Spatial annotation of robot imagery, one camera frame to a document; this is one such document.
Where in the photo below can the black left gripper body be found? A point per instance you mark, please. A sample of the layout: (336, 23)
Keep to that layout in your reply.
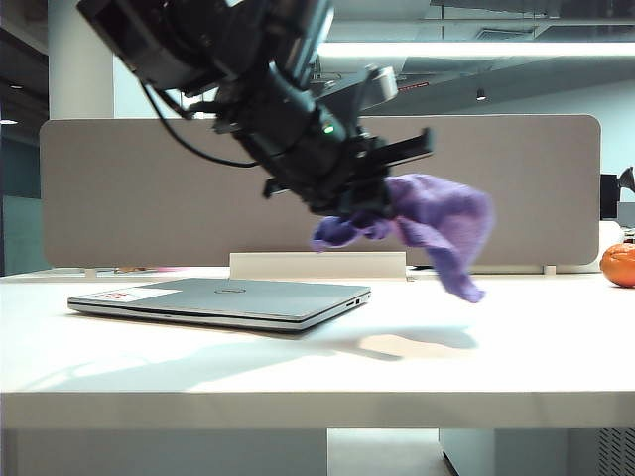
(307, 158)

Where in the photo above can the long ceiling light strip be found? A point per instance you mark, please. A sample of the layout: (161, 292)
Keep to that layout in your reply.
(476, 49)

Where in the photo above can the beige fabric desk divider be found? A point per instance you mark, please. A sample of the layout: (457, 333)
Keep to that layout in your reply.
(149, 198)

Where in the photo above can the white divider bracket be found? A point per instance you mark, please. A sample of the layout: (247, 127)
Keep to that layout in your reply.
(90, 272)
(549, 270)

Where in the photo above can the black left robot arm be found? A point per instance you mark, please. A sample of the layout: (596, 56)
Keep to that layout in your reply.
(164, 39)

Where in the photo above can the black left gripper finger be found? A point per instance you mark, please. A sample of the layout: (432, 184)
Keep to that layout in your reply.
(381, 196)
(356, 204)

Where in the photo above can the purple terry rag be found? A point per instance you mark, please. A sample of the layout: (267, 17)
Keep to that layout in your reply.
(436, 213)

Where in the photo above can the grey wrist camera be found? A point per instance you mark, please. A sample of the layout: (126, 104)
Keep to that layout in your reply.
(383, 85)

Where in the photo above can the black ceiling spot lamp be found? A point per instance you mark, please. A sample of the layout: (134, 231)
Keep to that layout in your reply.
(480, 94)

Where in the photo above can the grey closed laptop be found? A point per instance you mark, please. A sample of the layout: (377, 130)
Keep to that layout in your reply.
(223, 297)

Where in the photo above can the orange mandarin fruit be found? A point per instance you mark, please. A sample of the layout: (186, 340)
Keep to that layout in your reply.
(620, 265)

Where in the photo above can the white red laptop sticker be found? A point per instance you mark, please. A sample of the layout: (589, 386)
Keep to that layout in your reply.
(130, 294)

